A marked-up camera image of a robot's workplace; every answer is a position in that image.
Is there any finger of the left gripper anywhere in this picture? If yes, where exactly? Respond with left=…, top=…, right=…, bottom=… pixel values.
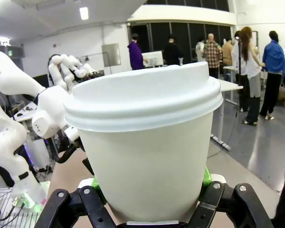
left=82, top=157, right=95, bottom=177

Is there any grey wall panel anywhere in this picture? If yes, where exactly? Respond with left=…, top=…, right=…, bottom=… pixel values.
left=101, top=43, right=122, bottom=68

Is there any black pole on stand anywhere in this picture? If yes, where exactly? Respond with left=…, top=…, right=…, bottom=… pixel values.
left=237, top=30, right=242, bottom=84

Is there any long-haired person white shirt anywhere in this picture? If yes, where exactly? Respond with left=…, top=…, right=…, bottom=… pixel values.
left=231, top=26, right=264, bottom=126

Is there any white plastic cup lid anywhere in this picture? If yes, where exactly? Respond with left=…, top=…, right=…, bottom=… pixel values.
left=63, top=61, right=224, bottom=133

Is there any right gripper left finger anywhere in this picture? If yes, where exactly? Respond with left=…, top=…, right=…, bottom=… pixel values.
left=34, top=177, right=117, bottom=228

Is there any white computer monitor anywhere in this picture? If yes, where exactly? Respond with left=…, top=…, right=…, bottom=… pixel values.
left=142, top=50, right=164, bottom=68

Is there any person in tan shirt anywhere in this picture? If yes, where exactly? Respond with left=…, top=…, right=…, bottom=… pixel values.
left=221, top=37, right=234, bottom=81

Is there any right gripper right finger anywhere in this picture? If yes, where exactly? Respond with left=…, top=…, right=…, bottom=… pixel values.
left=194, top=167, right=274, bottom=228

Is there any person in blue top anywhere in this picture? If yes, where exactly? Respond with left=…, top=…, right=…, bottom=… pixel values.
left=258, top=30, right=285, bottom=121

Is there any bald person plaid shirt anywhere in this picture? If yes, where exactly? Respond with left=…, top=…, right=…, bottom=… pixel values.
left=202, top=33, right=223, bottom=79

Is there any white paper cup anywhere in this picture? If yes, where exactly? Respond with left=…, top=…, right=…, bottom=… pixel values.
left=77, top=110, right=214, bottom=223

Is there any person in black clothes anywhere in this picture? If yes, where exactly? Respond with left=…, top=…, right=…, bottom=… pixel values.
left=162, top=34, right=184, bottom=67

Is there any white table with pole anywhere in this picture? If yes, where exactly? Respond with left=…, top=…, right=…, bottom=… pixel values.
left=210, top=79, right=244, bottom=152

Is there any ceiling light fixture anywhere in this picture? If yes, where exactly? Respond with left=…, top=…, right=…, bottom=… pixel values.
left=79, top=7, right=89, bottom=20

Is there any black left arm cable sleeve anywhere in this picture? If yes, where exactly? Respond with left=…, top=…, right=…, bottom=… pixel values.
left=55, top=140, right=86, bottom=164

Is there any white computer case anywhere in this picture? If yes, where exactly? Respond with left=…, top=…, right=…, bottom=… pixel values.
left=25, top=137, right=51, bottom=172

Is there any person in purple hoodie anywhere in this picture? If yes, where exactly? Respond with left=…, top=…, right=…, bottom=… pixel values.
left=127, top=33, right=146, bottom=71

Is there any person in white top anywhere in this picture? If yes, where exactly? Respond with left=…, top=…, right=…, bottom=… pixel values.
left=195, top=35, right=207, bottom=63

